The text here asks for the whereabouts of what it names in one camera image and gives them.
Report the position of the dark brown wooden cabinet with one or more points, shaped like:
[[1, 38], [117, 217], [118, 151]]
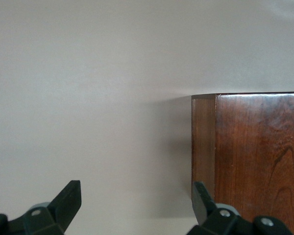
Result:
[[254, 159]]

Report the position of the brown table mat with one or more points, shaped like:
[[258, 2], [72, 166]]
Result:
[[88, 98]]

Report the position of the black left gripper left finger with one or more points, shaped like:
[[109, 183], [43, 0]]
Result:
[[68, 200]]

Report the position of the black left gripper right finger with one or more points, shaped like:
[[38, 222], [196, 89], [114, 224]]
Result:
[[201, 203]]

